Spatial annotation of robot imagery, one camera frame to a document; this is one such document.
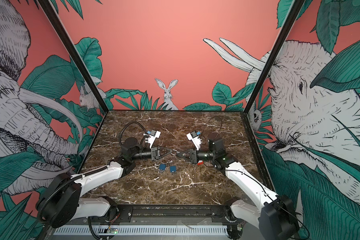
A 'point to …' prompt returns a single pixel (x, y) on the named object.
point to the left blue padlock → (162, 167)
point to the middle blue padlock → (173, 169)
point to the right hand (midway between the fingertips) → (179, 155)
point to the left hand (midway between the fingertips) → (171, 152)
